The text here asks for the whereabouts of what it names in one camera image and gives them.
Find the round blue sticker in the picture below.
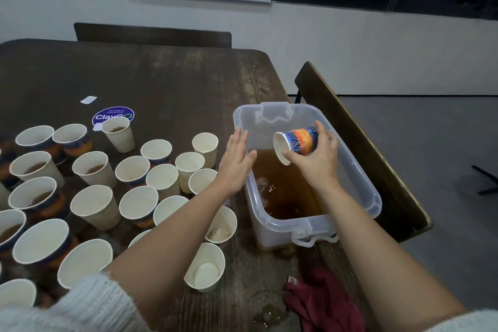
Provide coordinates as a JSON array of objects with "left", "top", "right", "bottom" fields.
[{"left": 92, "top": 106, "right": 135, "bottom": 130}]

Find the clear plastic storage bin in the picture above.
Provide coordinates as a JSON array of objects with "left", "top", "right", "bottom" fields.
[{"left": 232, "top": 102, "right": 383, "bottom": 251}]

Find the group of paper cups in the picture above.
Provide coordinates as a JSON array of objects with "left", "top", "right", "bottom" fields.
[{"left": 0, "top": 115, "right": 220, "bottom": 309}]

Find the person's left forearm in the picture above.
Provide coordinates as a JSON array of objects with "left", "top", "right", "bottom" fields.
[{"left": 0, "top": 184, "right": 234, "bottom": 332}]

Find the person's right hand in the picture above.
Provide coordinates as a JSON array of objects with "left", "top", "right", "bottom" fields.
[{"left": 282, "top": 119, "right": 342, "bottom": 190}]

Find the person's right forearm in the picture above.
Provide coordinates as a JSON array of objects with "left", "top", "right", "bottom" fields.
[{"left": 315, "top": 180, "right": 498, "bottom": 332}]

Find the dark wooden table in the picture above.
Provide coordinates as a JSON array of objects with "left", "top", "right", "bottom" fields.
[{"left": 0, "top": 39, "right": 386, "bottom": 332}]

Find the white paper cup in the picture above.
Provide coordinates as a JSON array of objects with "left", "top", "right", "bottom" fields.
[
  {"left": 175, "top": 151, "right": 205, "bottom": 194},
  {"left": 192, "top": 132, "right": 219, "bottom": 169}
]

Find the person's left hand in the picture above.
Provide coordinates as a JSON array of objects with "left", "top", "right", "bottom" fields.
[{"left": 212, "top": 127, "right": 258, "bottom": 197}]

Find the round white side table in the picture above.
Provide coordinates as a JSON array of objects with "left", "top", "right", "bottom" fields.
[{"left": 472, "top": 164, "right": 498, "bottom": 197}]

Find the dark wooden chair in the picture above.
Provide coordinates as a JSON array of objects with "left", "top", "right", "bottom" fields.
[
  {"left": 294, "top": 61, "right": 434, "bottom": 242},
  {"left": 74, "top": 22, "right": 233, "bottom": 49}
]

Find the dark red cloth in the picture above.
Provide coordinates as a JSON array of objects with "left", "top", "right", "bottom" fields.
[{"left": 282, "top": 267, "right": 367, "bottom": 332}]

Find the orange blue patterned paper cup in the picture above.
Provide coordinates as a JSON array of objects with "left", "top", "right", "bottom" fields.
[{"left": 272, "top": 127, "right": 320, "bottom": 166}]

